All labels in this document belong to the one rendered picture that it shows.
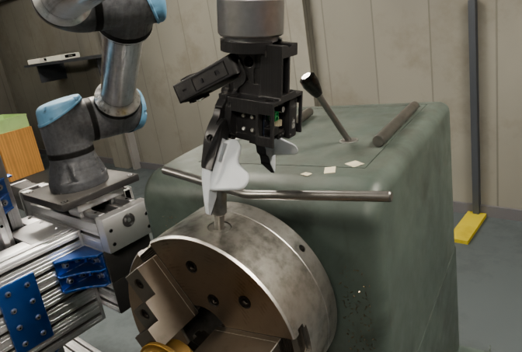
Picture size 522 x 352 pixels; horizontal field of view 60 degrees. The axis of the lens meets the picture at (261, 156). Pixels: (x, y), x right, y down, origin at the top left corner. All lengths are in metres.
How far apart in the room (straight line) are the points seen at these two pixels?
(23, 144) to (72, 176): 5.64
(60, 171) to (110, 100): 0.22
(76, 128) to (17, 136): 5.61
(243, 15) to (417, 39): 2.87
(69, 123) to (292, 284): 0.78
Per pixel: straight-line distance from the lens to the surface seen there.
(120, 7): 0.92
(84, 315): 1.34
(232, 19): 0.50
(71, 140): 1.24
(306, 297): 0.65
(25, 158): 6.90
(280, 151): 0.62
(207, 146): 0.52
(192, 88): 0.58
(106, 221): 1.15
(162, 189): 0.89
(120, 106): 1.21
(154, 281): 0.68
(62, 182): 1.26
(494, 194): 3.45
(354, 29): 3.51
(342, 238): 0.70
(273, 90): 0.51
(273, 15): 0.51
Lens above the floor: 1.50
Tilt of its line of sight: 16 degrees down
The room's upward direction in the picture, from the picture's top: 9 degrees counter-clockwise
